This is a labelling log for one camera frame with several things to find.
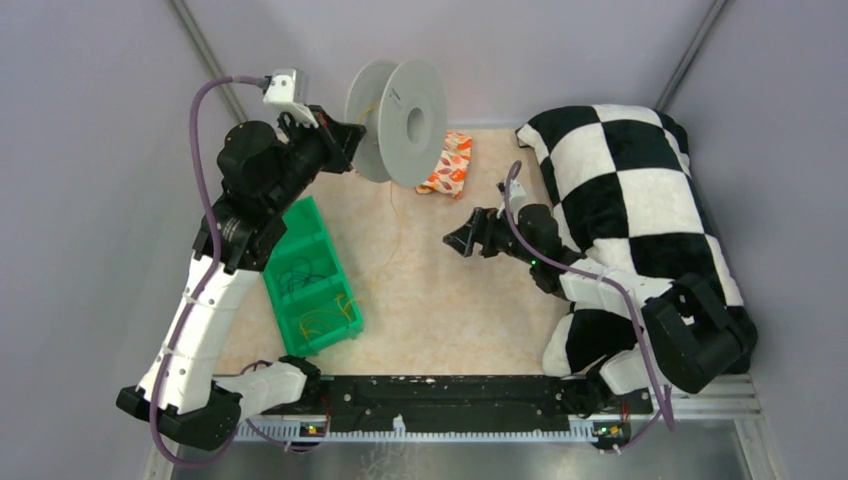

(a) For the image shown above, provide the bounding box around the dark blue thin cable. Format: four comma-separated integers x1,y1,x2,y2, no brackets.
274,258,336,299

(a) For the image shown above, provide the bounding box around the aluminium frame rail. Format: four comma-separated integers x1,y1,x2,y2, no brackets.
211,374,763,444

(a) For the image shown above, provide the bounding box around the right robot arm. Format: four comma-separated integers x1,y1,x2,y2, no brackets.
443,204,755,412

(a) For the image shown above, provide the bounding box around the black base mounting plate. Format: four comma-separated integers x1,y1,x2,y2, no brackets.
267,375,654,433

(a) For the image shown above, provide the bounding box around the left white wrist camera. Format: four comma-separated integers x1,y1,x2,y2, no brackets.
263,68,318,127

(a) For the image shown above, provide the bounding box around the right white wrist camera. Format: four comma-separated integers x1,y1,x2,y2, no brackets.
500,179,528,220

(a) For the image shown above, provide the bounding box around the black white checkered pillow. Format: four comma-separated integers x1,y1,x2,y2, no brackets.
516,104,757,338

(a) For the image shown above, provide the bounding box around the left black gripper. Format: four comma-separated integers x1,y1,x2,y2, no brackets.
268,103,366,214

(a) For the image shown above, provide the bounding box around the green plastic compartment bin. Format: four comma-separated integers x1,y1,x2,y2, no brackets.
263,197,364,357

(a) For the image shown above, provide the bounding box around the floral orange cloth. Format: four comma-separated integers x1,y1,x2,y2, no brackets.
415,130,473,200

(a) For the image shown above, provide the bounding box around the yellow thin cable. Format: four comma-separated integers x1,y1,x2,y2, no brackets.
296,99,405,342

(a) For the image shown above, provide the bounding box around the grey plastic cable spool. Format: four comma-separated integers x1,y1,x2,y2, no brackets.
345,59,447,188

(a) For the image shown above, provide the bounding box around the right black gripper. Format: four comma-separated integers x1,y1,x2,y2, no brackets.
443,206,538,266

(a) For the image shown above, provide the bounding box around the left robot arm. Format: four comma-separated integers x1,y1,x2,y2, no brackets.
116,105,367,451

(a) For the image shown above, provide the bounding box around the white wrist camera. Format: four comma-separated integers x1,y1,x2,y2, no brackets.
263,68,318,127
500,179,528,220

